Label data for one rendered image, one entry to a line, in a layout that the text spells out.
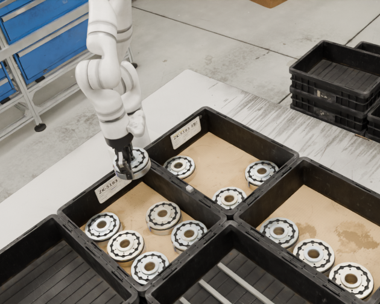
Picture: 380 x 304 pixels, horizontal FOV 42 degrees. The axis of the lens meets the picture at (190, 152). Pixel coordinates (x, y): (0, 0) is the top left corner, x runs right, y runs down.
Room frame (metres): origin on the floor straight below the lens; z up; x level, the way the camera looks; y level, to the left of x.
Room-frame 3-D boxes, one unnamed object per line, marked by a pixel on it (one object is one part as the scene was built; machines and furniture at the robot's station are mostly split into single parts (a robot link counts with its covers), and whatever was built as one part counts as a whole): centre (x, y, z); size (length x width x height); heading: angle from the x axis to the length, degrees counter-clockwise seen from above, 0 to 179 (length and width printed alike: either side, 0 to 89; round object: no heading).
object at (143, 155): (1.06, 0.17, 1.01); 0.10 x 0.10 x 0.01
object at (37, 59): (2.97, 0.62, 0.60); 0.72 x 0.03 x 0.56; 129
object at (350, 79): (1.88, -0.76, 0.37); 0.40 x 0.30 x 0.45; 39
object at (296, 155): (1.09, -0.07, 0.92); 0.40 x 0.30 x 0.02; 35
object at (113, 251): (0.89, 0.23, 0.86); 0.10 x 0.10 x 0.01
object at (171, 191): (0.92, 0.17, 0.87); 0.40 x 0.30 x 0.11; 35
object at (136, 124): (1.02, 0.15, 1.18); 0.11 x 0.09 x 0.06; 83
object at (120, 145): (1.03, 0.17, 1.10); 0.08 x 0.08 x 0.09
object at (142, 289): (0.92, 0.17, 0.92); 0.40 x 0.30 x 0.02; 35
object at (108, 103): (1.03, 0.18, 1.27); 0.09 x 0.07 x 0.15; 74
